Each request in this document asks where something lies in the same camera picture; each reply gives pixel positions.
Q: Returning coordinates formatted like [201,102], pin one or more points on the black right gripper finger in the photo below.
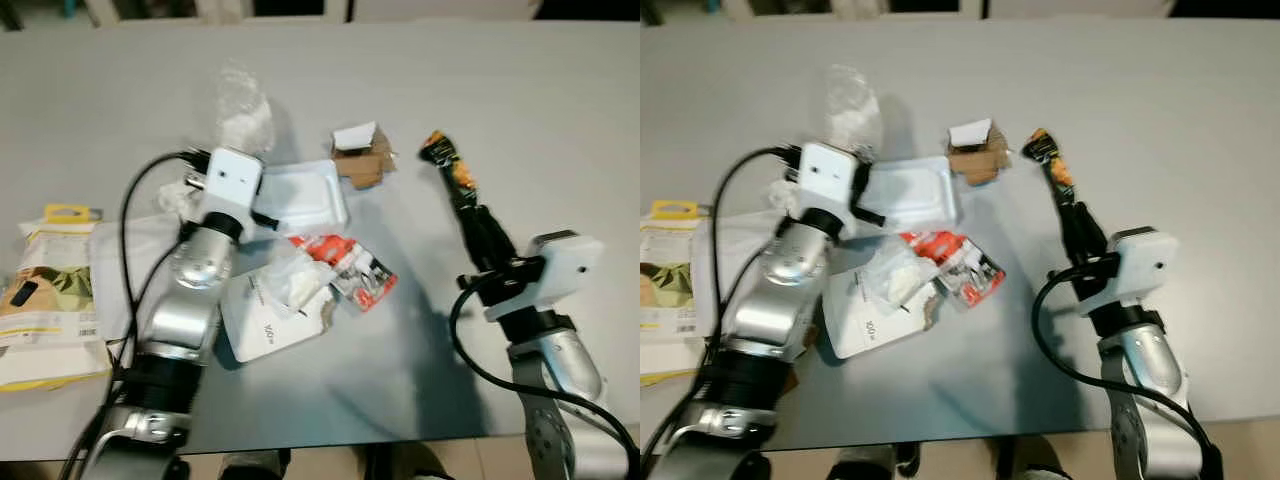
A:
[498,238]
[1068,225]
[1093,230]
[472,230]

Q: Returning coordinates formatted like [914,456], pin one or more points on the black orange snack wrapper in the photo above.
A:
[450,165]
[1050,160]

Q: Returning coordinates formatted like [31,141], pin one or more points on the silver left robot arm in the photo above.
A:
[770,320]
[185,320]

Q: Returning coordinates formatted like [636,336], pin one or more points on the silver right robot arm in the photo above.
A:
[1150,370]
[565,370]

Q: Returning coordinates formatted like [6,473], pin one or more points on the white plastic tray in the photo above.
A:
[915,190]
[305,195]

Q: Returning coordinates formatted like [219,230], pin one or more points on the crumpled white tissue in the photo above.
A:
[298,285]
[905,280]

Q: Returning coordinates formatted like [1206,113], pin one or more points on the small crumpled white paper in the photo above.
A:
[783,198]
[175,198]

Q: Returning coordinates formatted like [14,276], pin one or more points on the crumpled clear plastic bag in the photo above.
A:
[245,115]
[855,110]

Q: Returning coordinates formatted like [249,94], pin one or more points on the torn brown cardboard box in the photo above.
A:
[368,168]
[985,162]

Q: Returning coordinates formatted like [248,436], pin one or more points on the red white snack wrapper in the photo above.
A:
[965,265]
[355,272]

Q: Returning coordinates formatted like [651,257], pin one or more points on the white paper scrap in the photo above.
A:
[354,136]
[970,132]

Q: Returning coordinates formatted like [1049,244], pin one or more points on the white yellow snack bag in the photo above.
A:
[50,290]
[670,285]

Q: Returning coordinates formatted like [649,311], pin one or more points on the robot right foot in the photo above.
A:
[405,464]
[1030,462]

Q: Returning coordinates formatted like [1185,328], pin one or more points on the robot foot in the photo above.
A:
[255,466]
[875,464]
[405,464]
[1030,462]

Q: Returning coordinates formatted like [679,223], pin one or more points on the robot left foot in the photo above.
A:
[875,464]
[255,466]

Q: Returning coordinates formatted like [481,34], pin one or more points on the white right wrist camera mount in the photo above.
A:
[555,272]
[1140,265]

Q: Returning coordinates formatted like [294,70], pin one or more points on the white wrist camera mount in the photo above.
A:
[1140,265]
[828,176]
[232,182]
[555,272]

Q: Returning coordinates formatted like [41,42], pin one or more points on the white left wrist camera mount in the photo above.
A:
[828,176]
[232,182]

